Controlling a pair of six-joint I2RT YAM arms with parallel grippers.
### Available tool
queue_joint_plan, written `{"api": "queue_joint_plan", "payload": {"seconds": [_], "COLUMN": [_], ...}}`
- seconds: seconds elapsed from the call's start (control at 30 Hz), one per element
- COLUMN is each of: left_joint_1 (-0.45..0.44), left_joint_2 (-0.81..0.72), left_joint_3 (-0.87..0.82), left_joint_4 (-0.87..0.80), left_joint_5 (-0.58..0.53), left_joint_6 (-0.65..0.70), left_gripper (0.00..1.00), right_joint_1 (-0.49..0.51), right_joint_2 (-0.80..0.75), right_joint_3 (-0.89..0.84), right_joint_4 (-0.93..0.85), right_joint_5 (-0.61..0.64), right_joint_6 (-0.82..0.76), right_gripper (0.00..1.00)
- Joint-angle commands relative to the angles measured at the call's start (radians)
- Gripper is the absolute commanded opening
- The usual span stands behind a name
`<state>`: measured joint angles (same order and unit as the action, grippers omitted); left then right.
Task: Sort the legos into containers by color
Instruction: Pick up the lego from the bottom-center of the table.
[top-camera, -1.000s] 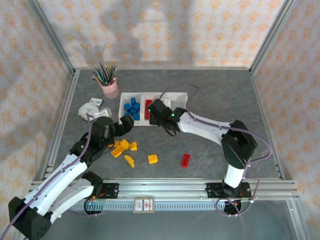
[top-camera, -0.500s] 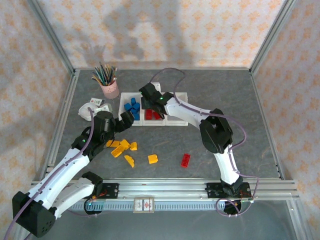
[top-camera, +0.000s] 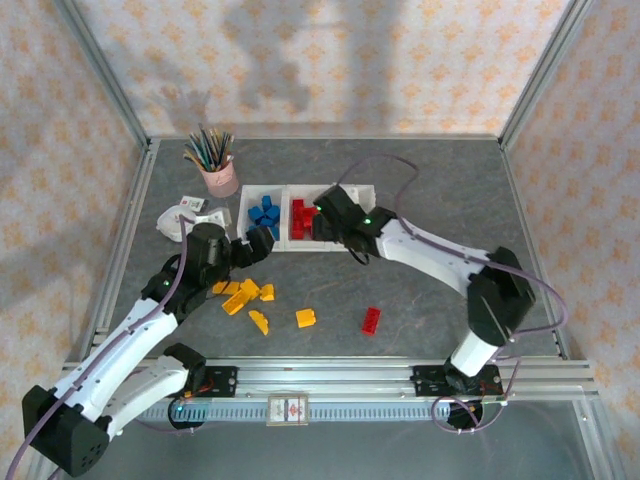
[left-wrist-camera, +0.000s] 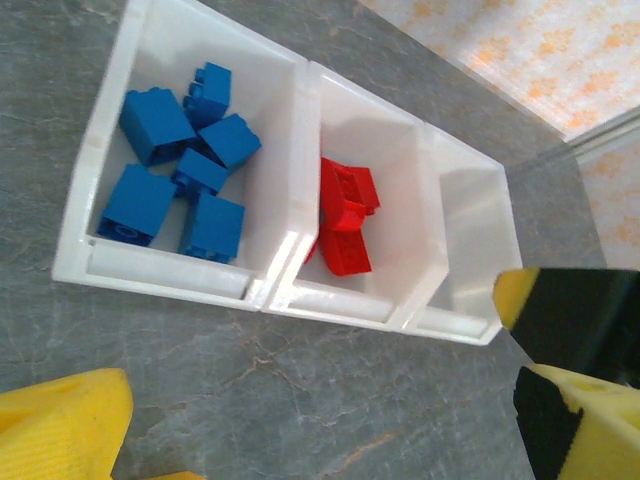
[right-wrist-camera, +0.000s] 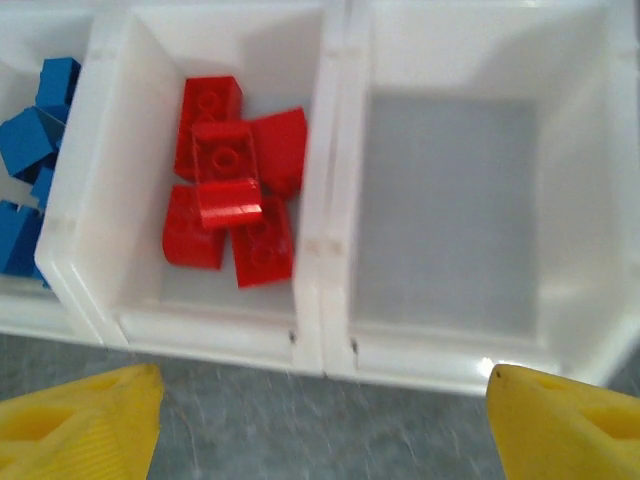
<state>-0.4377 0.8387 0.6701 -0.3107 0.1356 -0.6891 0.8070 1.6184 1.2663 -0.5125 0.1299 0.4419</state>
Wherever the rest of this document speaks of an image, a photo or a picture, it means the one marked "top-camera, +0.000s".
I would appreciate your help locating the curved yellow lego brick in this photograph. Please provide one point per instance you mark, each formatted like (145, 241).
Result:
(259, 321)

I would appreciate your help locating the long red lego brick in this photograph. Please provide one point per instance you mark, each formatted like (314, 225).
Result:
(371, 320)

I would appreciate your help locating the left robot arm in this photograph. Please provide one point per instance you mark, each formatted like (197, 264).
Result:
(125, 345)

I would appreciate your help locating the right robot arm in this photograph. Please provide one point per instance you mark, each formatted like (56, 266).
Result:
(435, 250)

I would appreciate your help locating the small printed card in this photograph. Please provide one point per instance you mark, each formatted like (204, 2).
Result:
(195, 203)

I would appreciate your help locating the pink pencil cup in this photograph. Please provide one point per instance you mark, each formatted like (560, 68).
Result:
(220, 180)

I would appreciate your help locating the bundle of colored pencils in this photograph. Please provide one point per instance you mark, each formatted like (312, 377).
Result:
(207, 147)

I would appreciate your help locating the small framed label card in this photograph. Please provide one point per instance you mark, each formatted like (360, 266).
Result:
(288, 411)

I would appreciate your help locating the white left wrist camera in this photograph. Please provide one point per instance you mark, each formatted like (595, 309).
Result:
(215, 217)

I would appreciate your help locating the aluminium table edge rail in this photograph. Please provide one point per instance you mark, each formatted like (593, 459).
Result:
(533, 225)
(131, 225)

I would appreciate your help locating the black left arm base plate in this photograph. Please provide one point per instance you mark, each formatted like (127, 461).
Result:
(225, 382)

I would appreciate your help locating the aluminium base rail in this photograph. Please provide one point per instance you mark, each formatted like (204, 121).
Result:
(325, 375)

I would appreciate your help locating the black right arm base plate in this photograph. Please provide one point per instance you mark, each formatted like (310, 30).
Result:
(425, 375)

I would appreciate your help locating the tall aluminium frame post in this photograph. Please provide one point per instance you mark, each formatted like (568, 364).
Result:
(103, 70)
(546, 70)

